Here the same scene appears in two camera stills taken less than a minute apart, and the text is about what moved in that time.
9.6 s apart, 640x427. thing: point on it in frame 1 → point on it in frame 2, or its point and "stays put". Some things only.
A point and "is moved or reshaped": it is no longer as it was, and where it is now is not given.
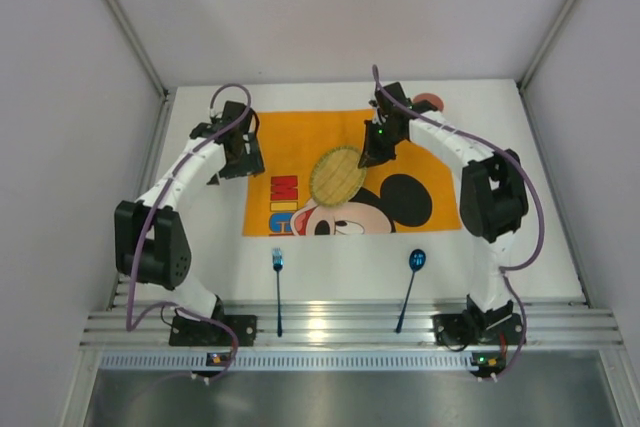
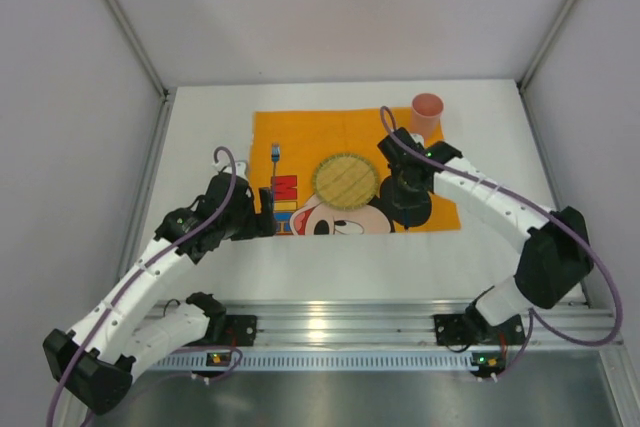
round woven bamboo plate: (336, 176) is moved or reshaped
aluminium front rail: (364, 325) stays put
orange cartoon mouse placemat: (402, 196) stays put
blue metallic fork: (277, 263) → (275, 156)
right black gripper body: (376, 148) → (405, 204)
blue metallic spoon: (417, 260) → (407, 218)
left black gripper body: (245, 161) → (266, 212)
